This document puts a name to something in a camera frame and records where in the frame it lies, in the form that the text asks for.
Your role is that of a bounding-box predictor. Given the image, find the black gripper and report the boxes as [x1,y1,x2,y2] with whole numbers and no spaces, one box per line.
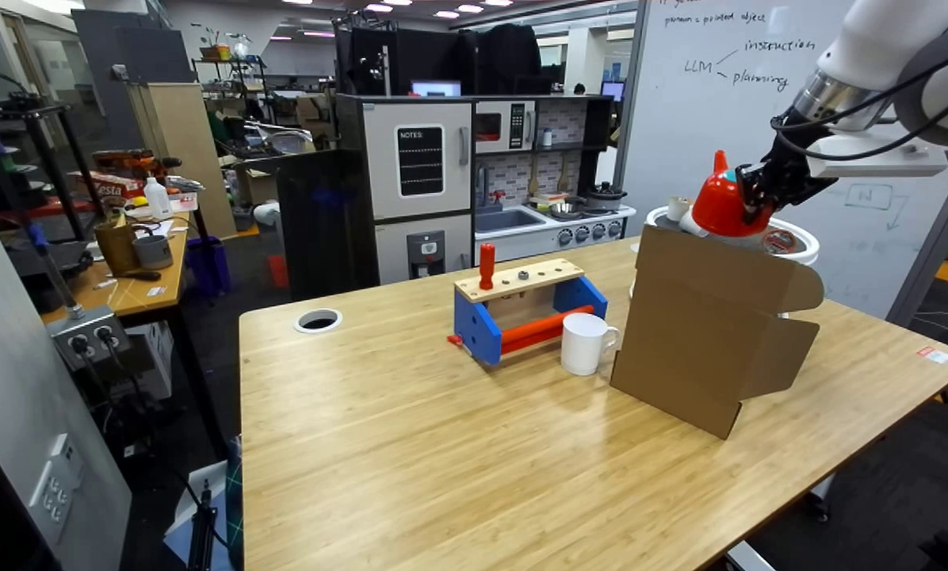
[736,131,829,211]

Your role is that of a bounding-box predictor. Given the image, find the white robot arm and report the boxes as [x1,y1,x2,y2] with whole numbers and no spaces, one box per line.
[736,0,948,214]

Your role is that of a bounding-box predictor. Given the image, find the whiteboard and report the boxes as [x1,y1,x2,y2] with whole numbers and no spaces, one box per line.
[618,0,948,325]

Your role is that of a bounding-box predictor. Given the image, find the brown cardboard box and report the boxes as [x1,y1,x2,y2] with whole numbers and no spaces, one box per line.
[612,230,823,439]

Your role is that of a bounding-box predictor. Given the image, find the white ceramic mug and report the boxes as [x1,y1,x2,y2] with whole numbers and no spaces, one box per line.
[561,315,618,378]

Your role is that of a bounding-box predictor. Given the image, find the blue wooden toy workbench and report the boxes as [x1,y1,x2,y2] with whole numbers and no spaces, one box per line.
[451,241,609,368]

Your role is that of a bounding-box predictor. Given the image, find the toy play kitchen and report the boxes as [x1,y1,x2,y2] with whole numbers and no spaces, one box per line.
[331,95,633,284]

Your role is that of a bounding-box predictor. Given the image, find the wooden side desk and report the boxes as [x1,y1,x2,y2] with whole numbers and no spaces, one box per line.
[74,220,191,325]

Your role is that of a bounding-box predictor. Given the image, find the grey power outlet box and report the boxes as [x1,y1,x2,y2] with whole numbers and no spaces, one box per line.
[47,307,130,370]

